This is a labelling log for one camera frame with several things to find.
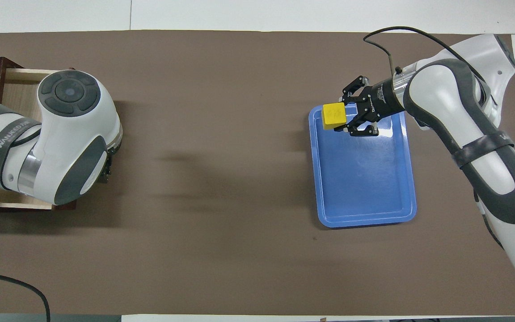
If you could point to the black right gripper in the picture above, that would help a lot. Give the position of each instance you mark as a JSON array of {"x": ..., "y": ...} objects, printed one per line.
[{"x": 382, "y": 100}]

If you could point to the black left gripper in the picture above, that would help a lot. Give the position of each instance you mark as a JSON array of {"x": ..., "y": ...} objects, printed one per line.
[{"x": 108, "y": 167}]

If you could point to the yellow cube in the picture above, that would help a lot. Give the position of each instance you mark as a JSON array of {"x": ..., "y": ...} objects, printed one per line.
[{"x": 334, "y": 116}]

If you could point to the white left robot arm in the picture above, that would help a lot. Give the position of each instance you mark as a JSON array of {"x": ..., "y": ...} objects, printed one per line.
[{"x": 74, "y": 147}]

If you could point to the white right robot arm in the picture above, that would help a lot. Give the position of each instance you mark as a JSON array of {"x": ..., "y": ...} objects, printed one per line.
[{"x": 485, "y": 147}]

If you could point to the blue plastic tray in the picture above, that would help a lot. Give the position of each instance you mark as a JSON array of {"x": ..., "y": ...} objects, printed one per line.
[{"x": 365, "y": 179}]

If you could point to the brown table mat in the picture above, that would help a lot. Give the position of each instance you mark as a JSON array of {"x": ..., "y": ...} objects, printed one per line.
[{"x": 239, "y": 179}]

